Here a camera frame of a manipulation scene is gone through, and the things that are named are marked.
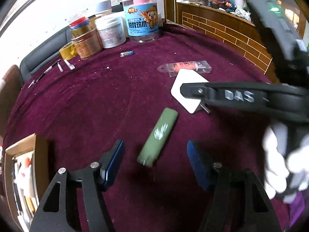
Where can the purple sleeved right forearm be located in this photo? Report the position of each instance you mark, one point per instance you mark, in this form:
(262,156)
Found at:
(298,207)

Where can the small blue lighter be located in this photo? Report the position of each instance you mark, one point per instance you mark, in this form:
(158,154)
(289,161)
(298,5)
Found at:
(126,53)

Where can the white power adapter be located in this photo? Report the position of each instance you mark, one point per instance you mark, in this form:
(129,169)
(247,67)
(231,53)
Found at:
(184,93)

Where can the black pen far table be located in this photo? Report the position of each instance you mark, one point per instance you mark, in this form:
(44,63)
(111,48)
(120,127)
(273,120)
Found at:
(44,73)

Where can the brown snack jar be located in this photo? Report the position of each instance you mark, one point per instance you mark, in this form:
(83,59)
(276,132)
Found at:
(85,38)

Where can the brown fabric chair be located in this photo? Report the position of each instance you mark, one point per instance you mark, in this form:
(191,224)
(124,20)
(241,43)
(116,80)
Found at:
(11,85)

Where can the maroon velvet tablecloth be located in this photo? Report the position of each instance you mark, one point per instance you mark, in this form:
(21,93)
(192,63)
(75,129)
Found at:
(108,97)

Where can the blue label clear jar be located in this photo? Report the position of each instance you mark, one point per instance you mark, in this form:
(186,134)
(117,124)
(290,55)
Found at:
(142,20)

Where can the wooden brick-pattern cabinet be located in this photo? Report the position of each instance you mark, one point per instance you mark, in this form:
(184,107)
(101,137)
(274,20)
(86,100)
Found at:
(231,30)

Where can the green lighter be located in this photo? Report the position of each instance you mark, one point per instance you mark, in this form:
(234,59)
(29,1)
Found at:
(157,138)

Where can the cardboard tray box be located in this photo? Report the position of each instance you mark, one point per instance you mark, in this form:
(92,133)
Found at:
(26,178)

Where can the white plastic jar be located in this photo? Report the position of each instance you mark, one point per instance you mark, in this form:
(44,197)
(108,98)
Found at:
(111,31)

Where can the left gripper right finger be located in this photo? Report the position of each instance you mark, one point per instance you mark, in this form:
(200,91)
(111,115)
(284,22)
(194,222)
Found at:
(237,199)

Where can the black leather sofa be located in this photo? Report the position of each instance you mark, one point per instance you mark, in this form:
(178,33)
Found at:
(44,53)

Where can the white gloved right hand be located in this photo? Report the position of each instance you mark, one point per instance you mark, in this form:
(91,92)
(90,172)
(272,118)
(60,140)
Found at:
(279,167)

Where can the clear plastic red-label case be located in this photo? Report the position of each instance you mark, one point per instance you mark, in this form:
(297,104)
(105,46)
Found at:
(201,67)

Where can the yellow tape roll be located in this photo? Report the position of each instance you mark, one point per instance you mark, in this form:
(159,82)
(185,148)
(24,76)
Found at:
(68,51)

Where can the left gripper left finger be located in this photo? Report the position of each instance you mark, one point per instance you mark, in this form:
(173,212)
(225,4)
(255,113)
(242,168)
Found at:
(58,210)

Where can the white stick far table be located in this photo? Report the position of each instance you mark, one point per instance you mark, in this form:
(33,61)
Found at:
(70,66)

